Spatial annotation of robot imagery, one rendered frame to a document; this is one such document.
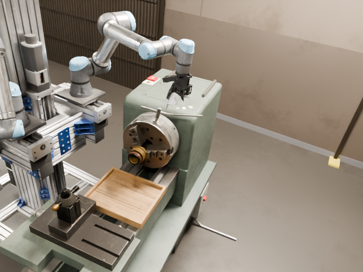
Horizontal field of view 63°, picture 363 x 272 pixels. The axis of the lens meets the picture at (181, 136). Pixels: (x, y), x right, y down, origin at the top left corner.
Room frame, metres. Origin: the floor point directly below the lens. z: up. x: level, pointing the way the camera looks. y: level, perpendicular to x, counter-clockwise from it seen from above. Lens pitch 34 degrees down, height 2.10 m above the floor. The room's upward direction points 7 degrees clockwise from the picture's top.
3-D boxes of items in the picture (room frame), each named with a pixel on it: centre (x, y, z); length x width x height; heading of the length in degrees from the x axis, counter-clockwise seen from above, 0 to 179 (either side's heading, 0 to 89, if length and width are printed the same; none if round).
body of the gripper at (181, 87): (1.41, 0.03, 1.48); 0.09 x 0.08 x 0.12; 55
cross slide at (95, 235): (0.85, 0.39, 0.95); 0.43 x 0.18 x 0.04; 72
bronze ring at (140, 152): (1.29, 0.22, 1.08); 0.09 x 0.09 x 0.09; 72
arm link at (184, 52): (1.42, 0.03, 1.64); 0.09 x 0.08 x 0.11; 52
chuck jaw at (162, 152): (1.33, 0.12, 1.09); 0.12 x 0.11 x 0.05; 72
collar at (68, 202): (0.87, 0.45, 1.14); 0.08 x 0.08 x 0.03
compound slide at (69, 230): (0.90, 0.44, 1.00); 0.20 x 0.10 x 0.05; 162
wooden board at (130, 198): (1.17, 0.27, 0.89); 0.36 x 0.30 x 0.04; 72
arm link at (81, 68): (1.78, 0.70, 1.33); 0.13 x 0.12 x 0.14; 142
